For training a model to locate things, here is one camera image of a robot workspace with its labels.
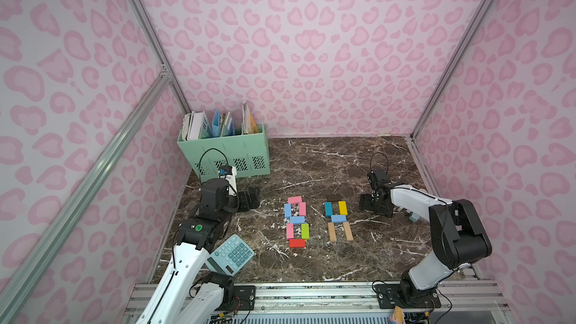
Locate dark brown block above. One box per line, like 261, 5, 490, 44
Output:
326, 194, 343, 203

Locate teal block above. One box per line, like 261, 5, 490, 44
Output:
324, 202, 333, 218

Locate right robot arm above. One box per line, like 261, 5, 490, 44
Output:
359, 169, 492, 295

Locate light blue block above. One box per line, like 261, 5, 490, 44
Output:
289, 216, 305, 224

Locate wooden and blue arch blocks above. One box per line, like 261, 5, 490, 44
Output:
395, 206, 421, 223

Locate pink block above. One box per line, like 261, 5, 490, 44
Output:
287, 196, 303, 204
286, 223, 295, 240
298, 202, 307, 216

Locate wooden block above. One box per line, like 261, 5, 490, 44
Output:
328, 222, 337, 242
343, 221, 354, 242

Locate teal calculator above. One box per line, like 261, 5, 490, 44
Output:
205, 234, 254, 277

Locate aluminium front rail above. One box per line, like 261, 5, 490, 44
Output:
122, 280, 515, 323

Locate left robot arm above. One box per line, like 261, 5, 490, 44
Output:
137, 164, 255, 323

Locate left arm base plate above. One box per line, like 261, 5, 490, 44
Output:
217, 284, 256, 311

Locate pink block top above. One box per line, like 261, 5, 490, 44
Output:
287, 196, 303, 204

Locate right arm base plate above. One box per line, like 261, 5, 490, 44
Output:
372, 282, 442, 310

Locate mint green file organizer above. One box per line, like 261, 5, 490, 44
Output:
178, 124, 271, 182

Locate papers in organizer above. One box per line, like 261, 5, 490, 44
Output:
178, 103, 263, 142

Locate red block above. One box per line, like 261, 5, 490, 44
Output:
289, 238, 306, 248

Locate green block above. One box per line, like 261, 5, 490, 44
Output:
301, 223, 310, 240

